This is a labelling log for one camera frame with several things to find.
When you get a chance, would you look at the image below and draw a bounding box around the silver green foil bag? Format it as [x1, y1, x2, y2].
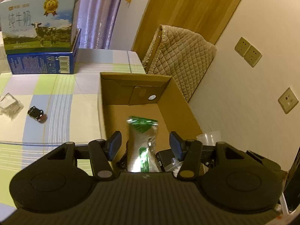
[127, 116, 161, 173]

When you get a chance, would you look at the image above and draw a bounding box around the small black toy car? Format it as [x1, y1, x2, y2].
[27, 106, 47, 123]

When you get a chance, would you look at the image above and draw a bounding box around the clear plastic packaged square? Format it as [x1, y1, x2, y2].
[0, 92, 23, 120]

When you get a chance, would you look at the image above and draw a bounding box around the black small box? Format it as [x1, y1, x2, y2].
[156, 149, 177, 172]

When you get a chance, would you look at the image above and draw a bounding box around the open cardboard box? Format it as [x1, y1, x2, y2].
[98, 72, 202, 162]

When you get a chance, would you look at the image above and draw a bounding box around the checked tablecloth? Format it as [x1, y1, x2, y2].
[1, 49, 143, 219]

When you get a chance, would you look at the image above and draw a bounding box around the quilted beige chair cover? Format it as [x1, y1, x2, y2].
[142, 25, 217, 101]

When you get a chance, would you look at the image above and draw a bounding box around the blue flat box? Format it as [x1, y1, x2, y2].
[7, 28, 81, 75]

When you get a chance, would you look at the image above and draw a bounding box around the white beige product box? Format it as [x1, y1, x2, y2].
[0, 31, 11, 73]

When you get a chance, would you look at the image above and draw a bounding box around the pure milk carton box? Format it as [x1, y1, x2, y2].
[1, 0, 80, 54]

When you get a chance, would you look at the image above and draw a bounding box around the wooden door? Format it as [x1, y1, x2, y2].
[132, 0, 241, 59]

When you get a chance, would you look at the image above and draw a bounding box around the pink curtain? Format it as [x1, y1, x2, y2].
[0, 0, 128, 50]

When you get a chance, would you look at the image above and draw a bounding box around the lower wall socket plate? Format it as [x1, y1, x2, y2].
[278, 87, 299, 114]

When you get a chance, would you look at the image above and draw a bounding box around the wall socket plate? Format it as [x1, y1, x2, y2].
[234, 37, 251, 57]
[244, 46, 262, 68]
[278, 87, 299, 114]

